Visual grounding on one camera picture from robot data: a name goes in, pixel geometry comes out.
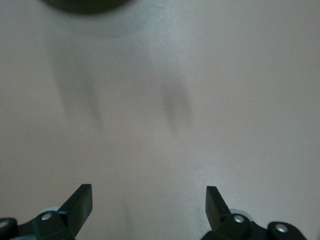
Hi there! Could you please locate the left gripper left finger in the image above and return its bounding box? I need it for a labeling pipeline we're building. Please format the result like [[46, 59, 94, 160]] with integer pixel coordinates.
[[32, 184, 94, 240]]

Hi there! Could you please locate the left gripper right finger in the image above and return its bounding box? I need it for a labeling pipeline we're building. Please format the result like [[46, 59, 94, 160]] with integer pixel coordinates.
[[202, 186, 253, 240]]

